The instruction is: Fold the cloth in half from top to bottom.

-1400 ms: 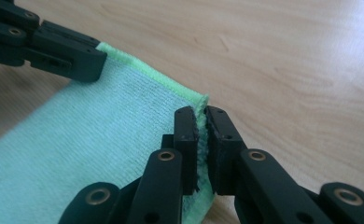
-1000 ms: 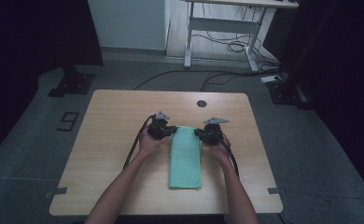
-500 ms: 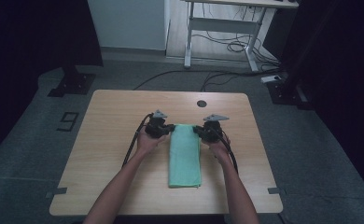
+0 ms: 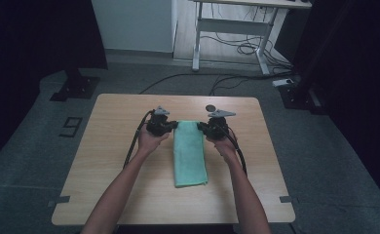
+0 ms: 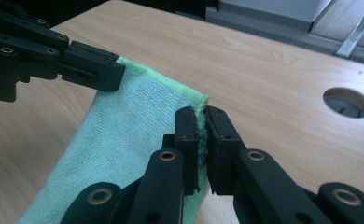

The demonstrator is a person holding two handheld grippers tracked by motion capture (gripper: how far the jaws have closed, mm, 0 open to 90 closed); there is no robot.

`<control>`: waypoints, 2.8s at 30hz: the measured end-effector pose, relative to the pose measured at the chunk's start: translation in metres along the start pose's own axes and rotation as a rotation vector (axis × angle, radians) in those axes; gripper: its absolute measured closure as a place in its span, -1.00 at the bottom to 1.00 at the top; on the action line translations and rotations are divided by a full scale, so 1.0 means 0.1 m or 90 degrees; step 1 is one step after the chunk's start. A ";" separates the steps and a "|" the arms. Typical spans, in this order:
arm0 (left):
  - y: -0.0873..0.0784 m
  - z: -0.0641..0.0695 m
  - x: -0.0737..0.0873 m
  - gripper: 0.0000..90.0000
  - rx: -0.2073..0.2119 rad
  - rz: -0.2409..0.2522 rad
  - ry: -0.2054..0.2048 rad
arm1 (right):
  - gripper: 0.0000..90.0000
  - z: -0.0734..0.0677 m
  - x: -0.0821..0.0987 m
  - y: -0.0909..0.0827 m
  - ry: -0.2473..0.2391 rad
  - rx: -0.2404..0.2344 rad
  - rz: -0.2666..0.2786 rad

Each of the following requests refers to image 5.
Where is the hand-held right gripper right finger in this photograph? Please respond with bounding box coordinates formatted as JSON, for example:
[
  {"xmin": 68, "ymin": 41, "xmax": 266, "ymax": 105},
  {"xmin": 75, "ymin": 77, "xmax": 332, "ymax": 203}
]
[{"xmin": 203, "ymin": 105, "xmax": 246, "ymax": 196}]

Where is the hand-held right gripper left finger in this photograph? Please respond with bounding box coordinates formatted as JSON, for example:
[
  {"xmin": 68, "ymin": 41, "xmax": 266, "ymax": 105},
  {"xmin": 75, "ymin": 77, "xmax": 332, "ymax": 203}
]
[{"xmin": 162, "ymin": 105, "xmax": 202, "ymax": 196}]

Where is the green microfiber cloth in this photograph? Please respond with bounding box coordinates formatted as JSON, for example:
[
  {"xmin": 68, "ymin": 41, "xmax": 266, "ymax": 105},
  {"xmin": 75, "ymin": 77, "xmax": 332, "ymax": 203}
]
[{"xmin": 16, "ymin": 55, "xmax": 211, "ymax": 224}]

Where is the white desk frame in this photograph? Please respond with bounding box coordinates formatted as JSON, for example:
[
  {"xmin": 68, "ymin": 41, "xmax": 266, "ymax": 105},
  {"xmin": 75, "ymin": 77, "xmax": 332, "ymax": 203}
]
[{"xmin": 334, "ymin": 0, "xmax": 364, "ymax": 59}]

